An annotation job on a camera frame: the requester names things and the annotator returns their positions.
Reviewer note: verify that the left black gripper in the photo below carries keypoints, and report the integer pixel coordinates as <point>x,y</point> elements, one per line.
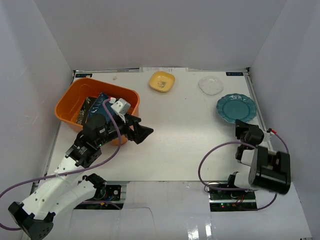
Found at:
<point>131,127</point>

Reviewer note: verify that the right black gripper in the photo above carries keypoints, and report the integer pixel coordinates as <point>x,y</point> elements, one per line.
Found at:
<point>240,126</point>

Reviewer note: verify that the teal scalloped round plate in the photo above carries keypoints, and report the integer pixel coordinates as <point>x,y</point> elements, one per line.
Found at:
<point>235,106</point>

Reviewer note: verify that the dark blue shell plate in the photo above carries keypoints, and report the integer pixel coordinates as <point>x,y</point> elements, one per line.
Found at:
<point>97,107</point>

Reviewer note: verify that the yellow panda square dish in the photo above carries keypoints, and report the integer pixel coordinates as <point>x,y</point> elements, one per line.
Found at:
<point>162,81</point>

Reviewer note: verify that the clear glass plate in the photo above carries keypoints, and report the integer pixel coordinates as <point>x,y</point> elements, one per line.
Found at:
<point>210,85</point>

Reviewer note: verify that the black floral square plate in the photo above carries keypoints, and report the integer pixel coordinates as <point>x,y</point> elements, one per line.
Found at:
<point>84,110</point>

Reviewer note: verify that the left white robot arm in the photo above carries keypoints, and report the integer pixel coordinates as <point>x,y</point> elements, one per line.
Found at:
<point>35,214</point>

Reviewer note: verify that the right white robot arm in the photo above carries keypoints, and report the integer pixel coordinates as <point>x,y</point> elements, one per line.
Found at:
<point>266,169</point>

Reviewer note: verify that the orange plastic bin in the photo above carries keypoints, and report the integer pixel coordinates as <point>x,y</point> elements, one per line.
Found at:
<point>69,106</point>

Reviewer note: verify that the white paper sheets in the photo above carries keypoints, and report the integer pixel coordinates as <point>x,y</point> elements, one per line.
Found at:
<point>163,69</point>

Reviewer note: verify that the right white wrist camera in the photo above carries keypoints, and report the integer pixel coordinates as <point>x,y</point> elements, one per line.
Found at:
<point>268,134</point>

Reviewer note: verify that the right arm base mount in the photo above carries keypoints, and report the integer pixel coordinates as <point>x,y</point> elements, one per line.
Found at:
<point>231,201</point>

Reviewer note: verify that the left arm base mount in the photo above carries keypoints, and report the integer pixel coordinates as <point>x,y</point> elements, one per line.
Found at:
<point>109,198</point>

